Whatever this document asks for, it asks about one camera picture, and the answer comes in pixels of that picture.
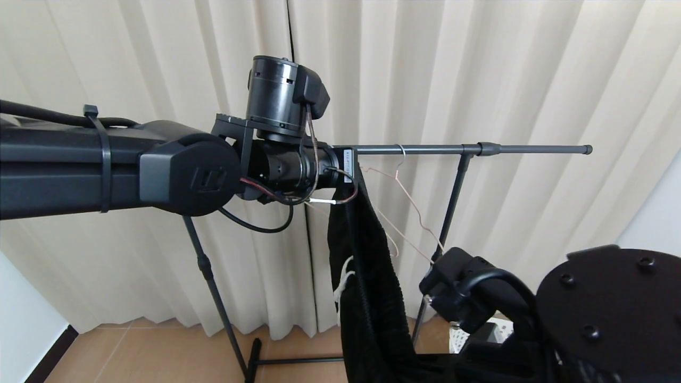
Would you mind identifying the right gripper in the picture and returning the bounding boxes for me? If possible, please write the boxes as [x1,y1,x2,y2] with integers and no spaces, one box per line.
[452,322,544,383]

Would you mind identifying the pink clothes hanger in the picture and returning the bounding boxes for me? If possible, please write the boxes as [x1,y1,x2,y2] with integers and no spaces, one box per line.
[361,144,447,264]
[308,199,400,260]

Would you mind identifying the black shorts with white cords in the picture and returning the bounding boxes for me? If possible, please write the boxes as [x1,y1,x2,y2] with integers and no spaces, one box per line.
[327,178,538,383]

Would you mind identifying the black clothes rack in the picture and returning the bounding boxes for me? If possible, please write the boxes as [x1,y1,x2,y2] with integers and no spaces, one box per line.
[182,143,593,383]

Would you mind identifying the white laundry basket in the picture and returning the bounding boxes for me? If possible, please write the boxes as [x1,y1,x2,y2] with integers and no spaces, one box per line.
[449,318,514,355]

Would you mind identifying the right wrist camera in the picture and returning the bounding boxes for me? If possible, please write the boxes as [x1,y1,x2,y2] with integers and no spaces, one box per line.
[419,246,499,334]

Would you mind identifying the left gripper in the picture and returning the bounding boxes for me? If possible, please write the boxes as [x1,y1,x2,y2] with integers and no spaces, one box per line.
[263,139,359,197]

